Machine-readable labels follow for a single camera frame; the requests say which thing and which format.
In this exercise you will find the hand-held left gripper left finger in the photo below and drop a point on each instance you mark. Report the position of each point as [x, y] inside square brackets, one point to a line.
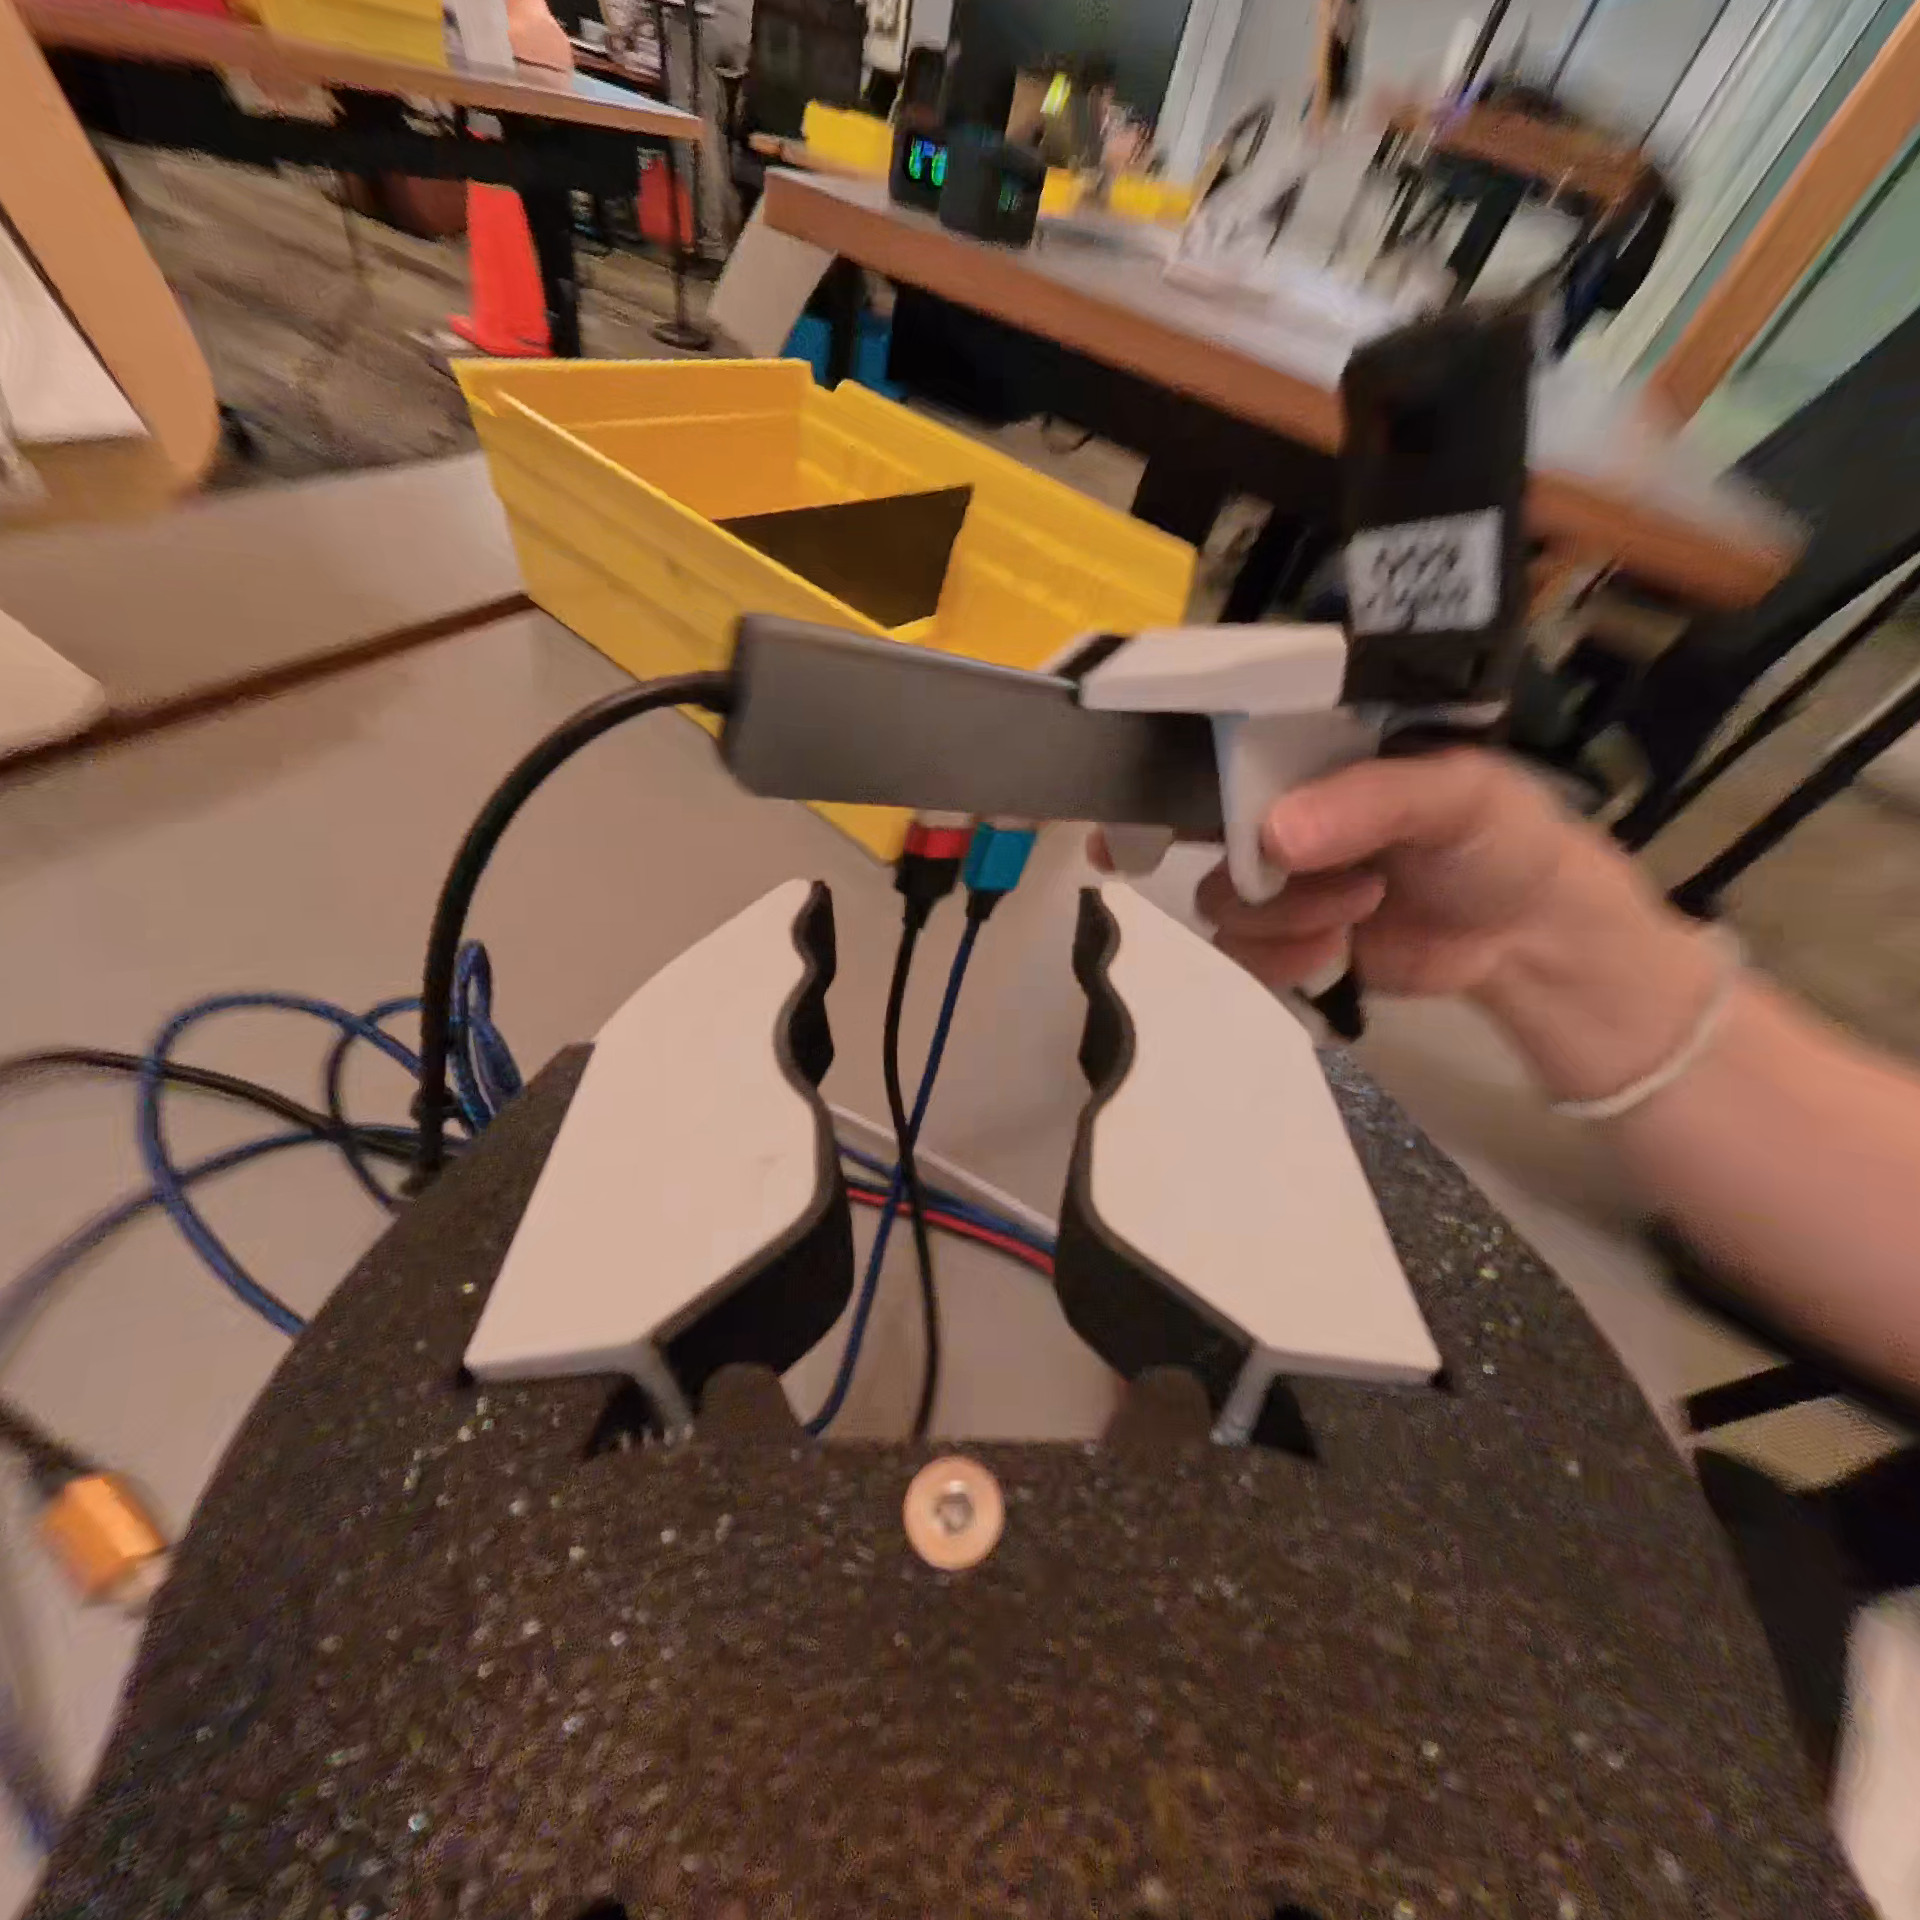
[674, 1184]

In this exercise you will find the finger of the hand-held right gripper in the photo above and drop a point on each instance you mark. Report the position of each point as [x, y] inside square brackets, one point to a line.
[1231, 668]
[1141, 852]

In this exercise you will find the large black USB hub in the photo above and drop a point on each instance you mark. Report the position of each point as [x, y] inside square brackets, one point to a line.
[870, 549]

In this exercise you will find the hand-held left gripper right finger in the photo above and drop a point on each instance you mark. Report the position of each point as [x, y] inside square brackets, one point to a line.
[1261, 1200]

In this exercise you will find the yellow plastic bin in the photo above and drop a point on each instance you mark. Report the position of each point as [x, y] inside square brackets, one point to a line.
[631, 494]

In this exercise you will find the black office chair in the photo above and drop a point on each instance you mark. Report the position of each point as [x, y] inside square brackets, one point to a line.
[1800, 1500]

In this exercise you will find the person's right hand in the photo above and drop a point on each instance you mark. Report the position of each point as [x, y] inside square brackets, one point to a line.
[1471, 900]

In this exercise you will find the small yellow bin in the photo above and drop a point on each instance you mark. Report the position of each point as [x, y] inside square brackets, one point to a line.
[345, 31]

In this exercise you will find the orange traffic cone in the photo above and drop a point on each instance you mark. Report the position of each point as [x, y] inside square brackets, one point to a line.
[506, 284]

